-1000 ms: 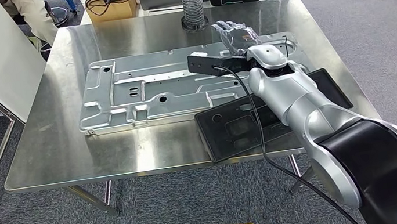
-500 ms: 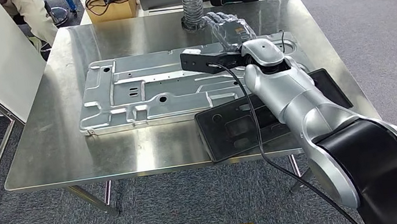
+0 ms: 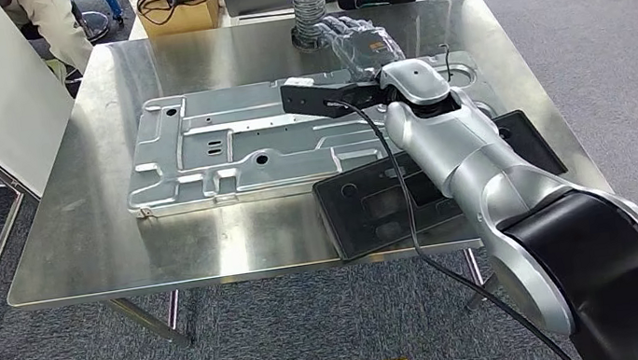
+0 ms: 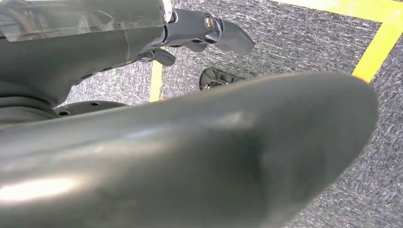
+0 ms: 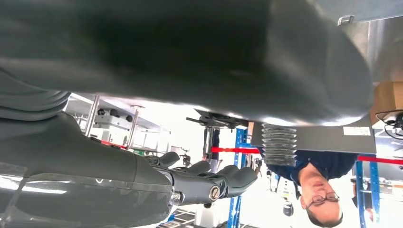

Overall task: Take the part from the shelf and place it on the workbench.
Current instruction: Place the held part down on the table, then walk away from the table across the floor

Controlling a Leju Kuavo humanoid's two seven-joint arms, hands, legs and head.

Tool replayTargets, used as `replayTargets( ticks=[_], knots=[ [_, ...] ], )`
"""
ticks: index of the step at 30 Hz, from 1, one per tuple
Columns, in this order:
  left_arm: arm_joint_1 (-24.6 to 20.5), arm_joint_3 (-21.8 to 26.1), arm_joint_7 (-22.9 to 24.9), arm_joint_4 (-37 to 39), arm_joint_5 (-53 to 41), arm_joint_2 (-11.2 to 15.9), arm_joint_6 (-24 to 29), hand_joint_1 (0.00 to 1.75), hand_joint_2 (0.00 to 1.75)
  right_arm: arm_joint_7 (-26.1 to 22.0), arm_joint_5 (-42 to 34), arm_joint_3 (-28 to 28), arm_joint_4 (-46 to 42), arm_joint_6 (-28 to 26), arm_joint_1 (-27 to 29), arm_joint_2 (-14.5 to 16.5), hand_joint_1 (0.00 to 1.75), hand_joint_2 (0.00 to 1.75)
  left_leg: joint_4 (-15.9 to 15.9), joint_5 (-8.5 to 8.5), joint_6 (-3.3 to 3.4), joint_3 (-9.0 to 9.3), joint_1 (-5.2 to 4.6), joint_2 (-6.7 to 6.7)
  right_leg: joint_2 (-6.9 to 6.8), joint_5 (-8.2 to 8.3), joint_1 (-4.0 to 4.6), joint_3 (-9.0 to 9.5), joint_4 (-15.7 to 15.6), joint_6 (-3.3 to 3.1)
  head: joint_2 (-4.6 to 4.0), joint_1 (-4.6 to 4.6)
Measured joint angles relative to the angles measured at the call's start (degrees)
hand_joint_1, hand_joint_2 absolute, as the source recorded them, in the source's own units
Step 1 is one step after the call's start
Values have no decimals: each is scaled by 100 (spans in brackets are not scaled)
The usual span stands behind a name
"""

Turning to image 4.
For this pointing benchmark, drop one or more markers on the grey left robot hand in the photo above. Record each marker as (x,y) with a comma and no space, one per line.
(63,53)

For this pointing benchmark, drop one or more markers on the black round robot housing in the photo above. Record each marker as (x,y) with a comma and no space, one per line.
(85,107)

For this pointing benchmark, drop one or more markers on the dark robot lower body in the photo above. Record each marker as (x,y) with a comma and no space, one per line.
(189,151)

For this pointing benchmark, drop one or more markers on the yellow floor tape square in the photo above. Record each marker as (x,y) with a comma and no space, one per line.
(377,47)

